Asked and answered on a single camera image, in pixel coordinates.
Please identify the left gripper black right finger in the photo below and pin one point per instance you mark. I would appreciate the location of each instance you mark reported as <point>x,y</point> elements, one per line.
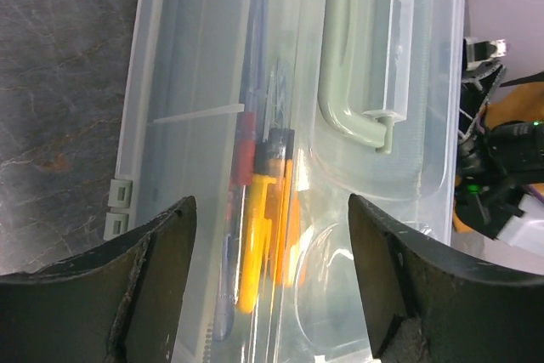
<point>424,301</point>

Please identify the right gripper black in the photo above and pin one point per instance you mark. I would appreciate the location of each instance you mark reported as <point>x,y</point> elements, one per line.
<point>477,86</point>

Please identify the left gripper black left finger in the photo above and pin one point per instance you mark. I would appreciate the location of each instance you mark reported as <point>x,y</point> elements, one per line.
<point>118,302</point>

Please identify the yellow handle screwdriver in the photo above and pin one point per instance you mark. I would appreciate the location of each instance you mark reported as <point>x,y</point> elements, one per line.
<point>284,207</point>
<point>261,216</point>

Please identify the red handle screwdriver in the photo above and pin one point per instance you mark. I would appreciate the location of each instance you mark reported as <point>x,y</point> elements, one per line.
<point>242,160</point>

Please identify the green translucent tool box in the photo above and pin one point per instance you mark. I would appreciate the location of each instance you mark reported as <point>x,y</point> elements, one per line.
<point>370,89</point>

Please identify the blue handle screwdriver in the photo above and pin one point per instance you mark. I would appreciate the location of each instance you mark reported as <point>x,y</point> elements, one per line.
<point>252,98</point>

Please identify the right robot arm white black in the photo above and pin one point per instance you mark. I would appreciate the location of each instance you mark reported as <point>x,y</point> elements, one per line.
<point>525,233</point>

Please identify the mustard canvas tote bag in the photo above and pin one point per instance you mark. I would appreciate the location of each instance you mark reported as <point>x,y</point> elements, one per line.
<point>501,164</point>

